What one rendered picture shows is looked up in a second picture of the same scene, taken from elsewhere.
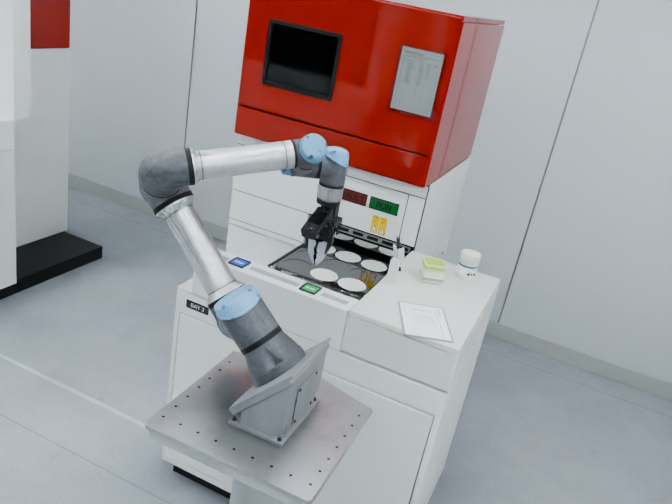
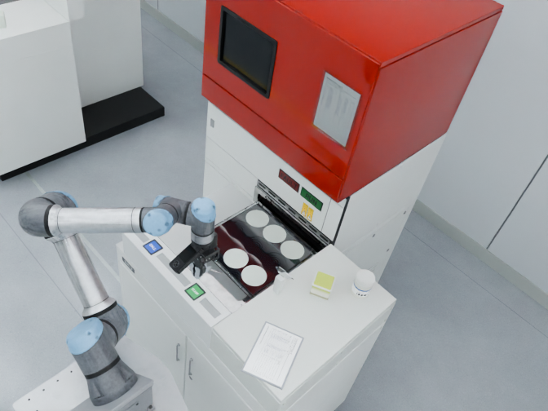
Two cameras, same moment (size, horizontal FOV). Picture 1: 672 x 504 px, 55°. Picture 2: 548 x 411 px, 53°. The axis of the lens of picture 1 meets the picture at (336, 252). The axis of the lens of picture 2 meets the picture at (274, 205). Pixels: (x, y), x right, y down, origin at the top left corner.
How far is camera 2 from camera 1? 1.23 m
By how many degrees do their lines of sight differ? 27
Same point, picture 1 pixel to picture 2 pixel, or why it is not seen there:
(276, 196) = (235, 155)
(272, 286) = (166, 280)
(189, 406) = (53, 392)
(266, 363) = (93, 393)
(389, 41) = (315, 63)
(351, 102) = (284, 106)
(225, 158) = (77, 223)
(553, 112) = not seen: outside the picture
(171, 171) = (33, 229)
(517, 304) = (507, 240)
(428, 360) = (262, 392)
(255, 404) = not seen: outside the picture
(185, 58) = not seen: outside the picture
